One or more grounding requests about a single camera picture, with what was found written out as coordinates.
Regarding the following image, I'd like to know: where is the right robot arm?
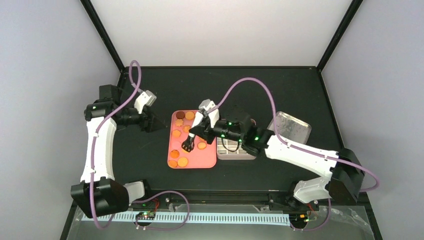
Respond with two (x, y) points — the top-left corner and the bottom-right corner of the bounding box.
(181, 109), (365, 210)

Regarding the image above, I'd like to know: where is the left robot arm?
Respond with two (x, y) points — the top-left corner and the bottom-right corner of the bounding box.
(70, 84), (165, 219)

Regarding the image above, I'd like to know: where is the round orange cookie bottom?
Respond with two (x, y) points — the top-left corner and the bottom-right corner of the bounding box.
(177, 157), (189, 168)

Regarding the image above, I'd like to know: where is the round orange cookie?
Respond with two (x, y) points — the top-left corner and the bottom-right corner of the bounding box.
(177, 157), (189, 168)
(184, 111), (196, 121)

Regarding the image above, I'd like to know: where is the pink plastic tray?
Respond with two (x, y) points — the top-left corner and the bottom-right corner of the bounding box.
(167, 110), (217, 169)

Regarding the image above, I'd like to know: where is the round orange cookie top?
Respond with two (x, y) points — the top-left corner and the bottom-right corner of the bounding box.
(184, 111), (196, 121)

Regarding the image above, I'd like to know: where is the orange cookie bottom left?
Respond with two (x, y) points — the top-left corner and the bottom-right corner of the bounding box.
(167, 160), (178, 168)

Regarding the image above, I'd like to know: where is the dark chocolate round cookie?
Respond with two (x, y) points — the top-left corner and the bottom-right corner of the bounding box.
(175, 111), (186, 120)

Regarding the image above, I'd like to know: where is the metal tin with white dividers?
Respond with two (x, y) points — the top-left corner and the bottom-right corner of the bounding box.
(216, 137), (257, 161)

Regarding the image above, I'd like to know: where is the silver tin lid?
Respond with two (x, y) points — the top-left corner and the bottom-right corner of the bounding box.
(275, 111), (312, 144)

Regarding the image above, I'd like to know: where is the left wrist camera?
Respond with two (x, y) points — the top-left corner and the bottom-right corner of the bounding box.
(134, 90), (157, 114)

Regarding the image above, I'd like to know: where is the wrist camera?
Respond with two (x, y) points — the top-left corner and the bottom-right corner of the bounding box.
(191, 99), (220, 128)
(134, 90), (157, 114)

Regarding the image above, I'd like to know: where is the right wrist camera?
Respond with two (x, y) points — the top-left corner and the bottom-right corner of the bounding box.
(191, 99), (220, 128)

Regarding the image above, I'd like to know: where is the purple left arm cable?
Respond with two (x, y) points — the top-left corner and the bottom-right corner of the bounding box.
(89, 60), (144, 230)

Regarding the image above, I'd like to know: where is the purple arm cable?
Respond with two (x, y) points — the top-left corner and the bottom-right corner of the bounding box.
(89, 60), (144, 230)
(208, 77), (381, 193)

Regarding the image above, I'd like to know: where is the black front rail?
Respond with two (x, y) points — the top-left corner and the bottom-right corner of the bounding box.
(141, 189), (295, 205)

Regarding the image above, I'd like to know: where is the white slotted cable duct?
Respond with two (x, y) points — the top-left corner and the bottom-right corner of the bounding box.
(81, 211), (292, 227)

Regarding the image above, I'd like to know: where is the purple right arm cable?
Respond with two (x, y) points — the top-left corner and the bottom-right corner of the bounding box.
(208, 77), (381, 193)

